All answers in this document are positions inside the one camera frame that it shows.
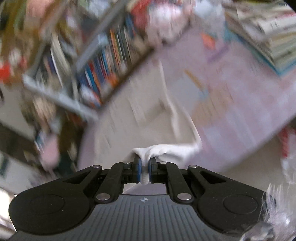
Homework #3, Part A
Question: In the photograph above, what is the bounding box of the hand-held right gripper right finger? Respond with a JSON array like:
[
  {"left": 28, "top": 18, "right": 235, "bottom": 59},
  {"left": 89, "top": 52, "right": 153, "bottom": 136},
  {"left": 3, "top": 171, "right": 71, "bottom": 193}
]
[{"left": 149, "top": 158, "right": 226, "bottom": 203}]

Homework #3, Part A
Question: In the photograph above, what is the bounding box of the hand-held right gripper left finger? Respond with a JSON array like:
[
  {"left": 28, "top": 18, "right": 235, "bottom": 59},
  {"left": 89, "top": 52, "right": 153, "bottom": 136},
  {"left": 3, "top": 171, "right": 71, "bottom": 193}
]
[{"left": 62, "top": 155, "right": 142, "bottom": 204}]

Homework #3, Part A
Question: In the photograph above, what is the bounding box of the cream printed sweatshirt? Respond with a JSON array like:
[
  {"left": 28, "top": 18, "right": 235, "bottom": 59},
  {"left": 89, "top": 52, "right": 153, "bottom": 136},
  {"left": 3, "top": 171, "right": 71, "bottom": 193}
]
[{"left": 92, "top": 58, "right": 203, "bottom": 186}]

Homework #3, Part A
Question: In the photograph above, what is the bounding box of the white wooden bookshelf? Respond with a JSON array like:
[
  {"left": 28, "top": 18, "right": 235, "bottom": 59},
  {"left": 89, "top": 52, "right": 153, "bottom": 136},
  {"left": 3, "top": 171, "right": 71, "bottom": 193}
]
[{"left": 22, "top": 0, "right": 192, "bottom": 121}]

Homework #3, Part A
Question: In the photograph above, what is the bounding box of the row of colourful books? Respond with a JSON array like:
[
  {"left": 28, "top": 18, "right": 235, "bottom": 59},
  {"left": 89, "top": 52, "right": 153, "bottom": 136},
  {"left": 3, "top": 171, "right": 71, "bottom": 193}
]
[{"left": 42, "top": 14, "right": 153, "bottom": 109}]

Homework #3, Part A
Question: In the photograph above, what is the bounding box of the white fluffy sleeve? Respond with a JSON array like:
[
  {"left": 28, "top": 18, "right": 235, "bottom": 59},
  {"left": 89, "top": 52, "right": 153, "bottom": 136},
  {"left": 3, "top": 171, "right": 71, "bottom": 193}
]
[{"left": 240, "top": 183, "right": 296, "bottom": 241}]

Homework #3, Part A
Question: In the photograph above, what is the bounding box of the pile of flat books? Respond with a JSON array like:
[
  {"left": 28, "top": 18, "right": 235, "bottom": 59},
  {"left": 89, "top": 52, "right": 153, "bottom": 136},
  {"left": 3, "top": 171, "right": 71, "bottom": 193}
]
[{"left": 223, "top": 0, "right": 296, "bottom": 77}]

